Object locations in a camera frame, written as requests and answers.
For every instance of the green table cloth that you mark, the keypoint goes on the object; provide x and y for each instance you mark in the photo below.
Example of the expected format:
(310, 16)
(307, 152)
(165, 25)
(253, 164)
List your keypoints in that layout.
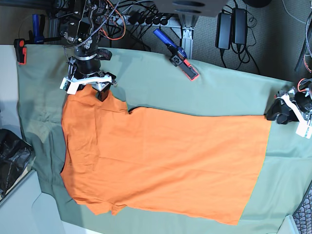
(149, 79)

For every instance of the grey patterned chair corner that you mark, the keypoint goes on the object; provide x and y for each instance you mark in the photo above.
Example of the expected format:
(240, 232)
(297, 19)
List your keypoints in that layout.
(303, 214)

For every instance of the power strip with plugs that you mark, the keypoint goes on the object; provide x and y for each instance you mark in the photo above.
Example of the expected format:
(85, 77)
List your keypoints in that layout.
(139, 19)

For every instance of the black power adapter outer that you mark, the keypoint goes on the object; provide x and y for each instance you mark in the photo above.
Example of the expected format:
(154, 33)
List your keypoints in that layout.
(240, 28)

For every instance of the aluminium frame post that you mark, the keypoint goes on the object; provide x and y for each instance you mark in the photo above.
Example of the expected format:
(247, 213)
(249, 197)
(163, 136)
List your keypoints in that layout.
(186, 32)

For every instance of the blue clamp at left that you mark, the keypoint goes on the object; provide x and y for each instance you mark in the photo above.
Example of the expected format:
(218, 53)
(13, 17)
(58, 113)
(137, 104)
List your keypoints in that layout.
(35, 37)

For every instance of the orange T-shirt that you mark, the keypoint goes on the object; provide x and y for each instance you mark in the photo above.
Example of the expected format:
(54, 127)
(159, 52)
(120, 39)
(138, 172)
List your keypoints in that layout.
(160, 161)

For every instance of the black power adapter inner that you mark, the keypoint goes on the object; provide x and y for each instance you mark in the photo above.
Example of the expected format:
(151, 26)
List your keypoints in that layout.
(223, 31)

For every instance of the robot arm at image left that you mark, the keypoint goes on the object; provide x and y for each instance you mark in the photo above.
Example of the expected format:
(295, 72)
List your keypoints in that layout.
(83, 35)

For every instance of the blue clamp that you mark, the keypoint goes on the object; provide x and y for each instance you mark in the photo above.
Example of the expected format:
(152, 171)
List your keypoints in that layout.
(35, 37)
(178, 57)

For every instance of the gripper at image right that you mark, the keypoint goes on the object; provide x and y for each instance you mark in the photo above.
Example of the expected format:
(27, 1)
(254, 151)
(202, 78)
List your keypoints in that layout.
(291, 106)

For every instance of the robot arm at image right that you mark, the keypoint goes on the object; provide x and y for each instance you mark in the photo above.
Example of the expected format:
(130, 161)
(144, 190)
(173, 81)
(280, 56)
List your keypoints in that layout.
(305, 83)

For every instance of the black power adapter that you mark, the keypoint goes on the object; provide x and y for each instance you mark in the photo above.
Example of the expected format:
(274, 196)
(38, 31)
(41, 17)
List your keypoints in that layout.
(223, 31)
(240, 28)

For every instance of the blue clamp at centre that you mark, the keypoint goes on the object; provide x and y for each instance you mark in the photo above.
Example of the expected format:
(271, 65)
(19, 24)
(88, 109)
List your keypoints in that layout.
(178, 57)

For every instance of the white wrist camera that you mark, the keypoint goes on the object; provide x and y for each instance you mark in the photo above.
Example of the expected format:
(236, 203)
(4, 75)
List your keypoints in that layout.
(69, 85)
(304, 129)

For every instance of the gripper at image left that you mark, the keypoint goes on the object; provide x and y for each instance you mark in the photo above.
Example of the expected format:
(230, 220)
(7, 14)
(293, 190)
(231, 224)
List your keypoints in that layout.
(87, 71)

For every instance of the black plastic bag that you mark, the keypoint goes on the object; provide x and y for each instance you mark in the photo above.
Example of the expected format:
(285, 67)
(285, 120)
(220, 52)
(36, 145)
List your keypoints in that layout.
(15, 154)

